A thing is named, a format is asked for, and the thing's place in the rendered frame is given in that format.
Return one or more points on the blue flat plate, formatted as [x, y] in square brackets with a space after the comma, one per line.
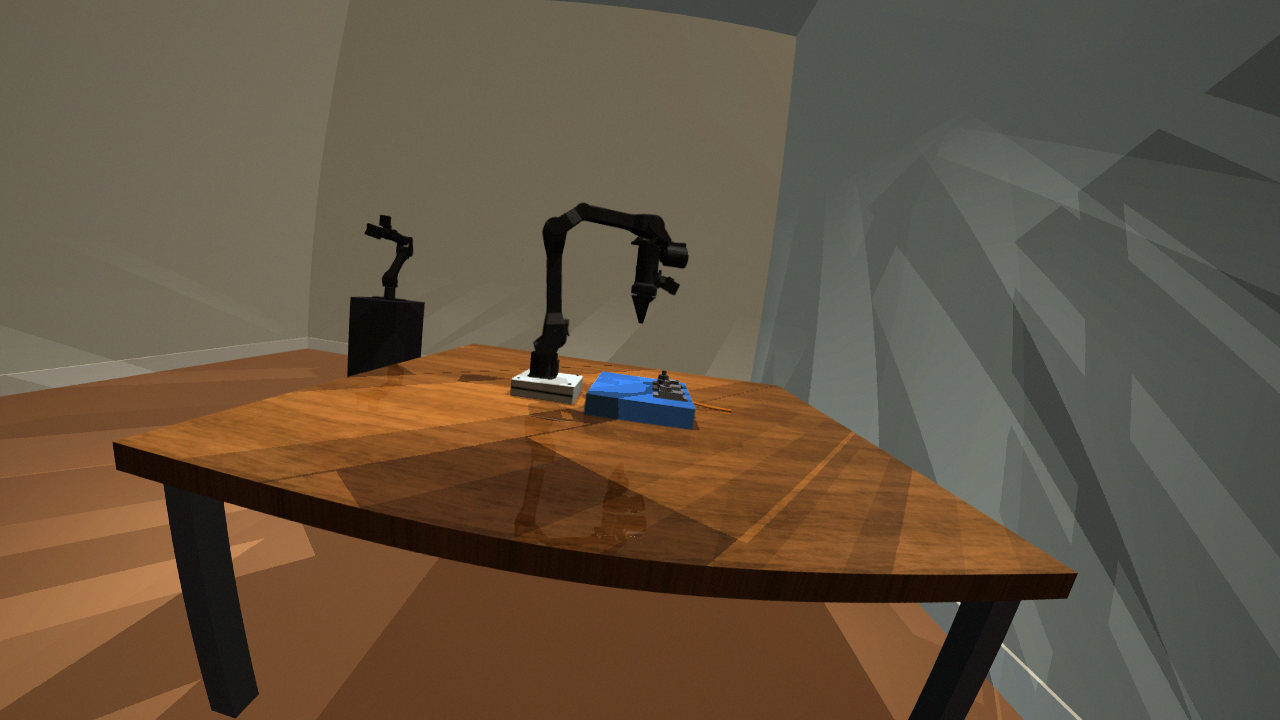
[636, 399]

